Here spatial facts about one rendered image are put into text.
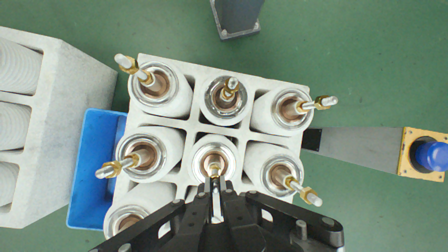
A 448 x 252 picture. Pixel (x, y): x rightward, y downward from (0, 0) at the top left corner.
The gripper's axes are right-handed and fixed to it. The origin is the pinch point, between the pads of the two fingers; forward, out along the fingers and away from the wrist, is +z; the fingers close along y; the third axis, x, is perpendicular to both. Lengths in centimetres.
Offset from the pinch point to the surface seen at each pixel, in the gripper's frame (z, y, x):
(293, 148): 17.4, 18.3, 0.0
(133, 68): 2.6, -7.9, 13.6
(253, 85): 17.4, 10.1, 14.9
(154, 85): 7.9, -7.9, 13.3
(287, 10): 36, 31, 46
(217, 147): 10.0, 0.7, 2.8
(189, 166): 10.4, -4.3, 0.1
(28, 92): 18.7, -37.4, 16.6
